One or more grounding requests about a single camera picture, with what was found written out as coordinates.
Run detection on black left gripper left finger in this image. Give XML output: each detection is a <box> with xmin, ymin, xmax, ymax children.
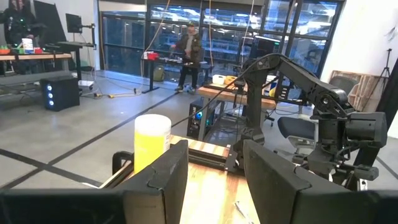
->
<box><xmin>114</xmin><ymin>139</ymin><xmax>190</xmax><ymax>224</ymax></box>

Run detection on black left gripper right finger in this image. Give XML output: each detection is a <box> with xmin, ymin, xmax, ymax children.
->
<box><xmin>243</xmin><ymin>139</ymin><xmax>351</xmax><ymax>224</ymax></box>

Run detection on small black monitor on arm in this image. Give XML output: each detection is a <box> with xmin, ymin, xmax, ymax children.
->
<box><xmin>65</xmin><ymin>12</ymin><xmax>83</xmax><ymax>34</ymax></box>

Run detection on white wipes canister yellow label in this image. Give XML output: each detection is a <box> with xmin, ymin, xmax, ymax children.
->
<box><xmin>134</xmin><ymin>114</ymin><xmax>172</xmax><ymax>174</ymax></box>

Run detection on wooden pallet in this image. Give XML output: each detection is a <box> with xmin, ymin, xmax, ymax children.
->
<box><xmin>328</xmin><ymin>70</ymin><xmax>379</xmax><ymax>113</ymax></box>

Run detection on black computer tower blue fan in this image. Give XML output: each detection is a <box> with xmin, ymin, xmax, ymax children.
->
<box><xmin>187</xmin><ymin>98</ymin><xmax>220</xmax><ymax>141</ymax></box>

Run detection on wooden workbench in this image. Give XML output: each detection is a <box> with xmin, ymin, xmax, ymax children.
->
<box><xmin>197</xmin><ymin>83</ymin><xmax>278</xmax><ymax>141</ymax></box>

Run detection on black tripod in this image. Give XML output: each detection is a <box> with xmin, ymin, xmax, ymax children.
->
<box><xmin>360</xmin><ymin>48</ymin><xmax>393</xmax><ymax>111</ymax></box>

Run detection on black desk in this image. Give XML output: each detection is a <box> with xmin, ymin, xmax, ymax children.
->
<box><xmin>140</xmin><ymin>57</ymin><xmax>212</xmax><ymax>94</ymax></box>

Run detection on green backpack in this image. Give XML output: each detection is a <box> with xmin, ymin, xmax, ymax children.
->
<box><xmin>152</xmin><ymin>65</ymin><xmax>166</xmax><ymax>83</ymax></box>

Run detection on black computer tower blue lights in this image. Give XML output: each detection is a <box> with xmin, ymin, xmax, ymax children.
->
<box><xmin>40</xmin><ymin>76</ymin><xmax>80</xmax><ymax>112</ymax></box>

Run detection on person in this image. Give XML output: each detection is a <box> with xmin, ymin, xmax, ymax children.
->
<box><xmin>174</xmin><ymin>21</ymin><xmax>203</xmax><ymax>93</ymax></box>
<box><xmin>0</xmin><ymin>0</ymin><xmax>40</xmax><ymax>46</ymax></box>

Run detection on wooden desk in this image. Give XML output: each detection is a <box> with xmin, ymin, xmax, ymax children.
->
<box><xmin>0</xmin><ymin>52</ymin><xmax>73</xmax><ymax>75</ymax></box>

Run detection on small white canister blue label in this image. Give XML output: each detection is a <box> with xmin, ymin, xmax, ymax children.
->
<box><xmin>21</xmin><ymin>37</ymin><xmax>34</xmax><ymax>55</ymax></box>

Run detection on large black monitor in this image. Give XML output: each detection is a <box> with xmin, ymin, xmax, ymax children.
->
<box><xmin>33</xmin><ymin>0</ymin><xmax>68</xmax><ymax>45</ymax></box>

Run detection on black aluminium table frame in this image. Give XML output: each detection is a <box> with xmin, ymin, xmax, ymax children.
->
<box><xmin>99</xmin><ymin>146</ymin><xmax>246</xmax><ymax>189</ymax></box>

